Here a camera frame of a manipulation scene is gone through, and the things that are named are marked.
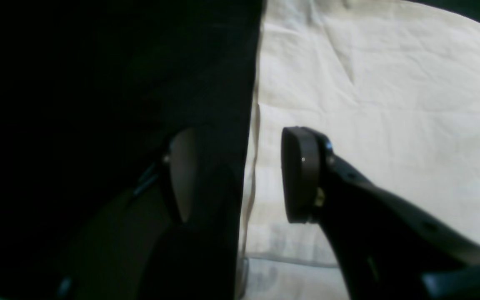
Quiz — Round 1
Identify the white T-shirt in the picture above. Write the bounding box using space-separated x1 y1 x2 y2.
240 0 480 300

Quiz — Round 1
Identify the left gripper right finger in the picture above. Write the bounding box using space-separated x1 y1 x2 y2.
281 127 480 300

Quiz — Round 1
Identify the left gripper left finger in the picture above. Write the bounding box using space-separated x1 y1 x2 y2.
53 125 240 300

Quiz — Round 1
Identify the black table cloth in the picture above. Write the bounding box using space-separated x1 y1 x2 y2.
0 0 480 300

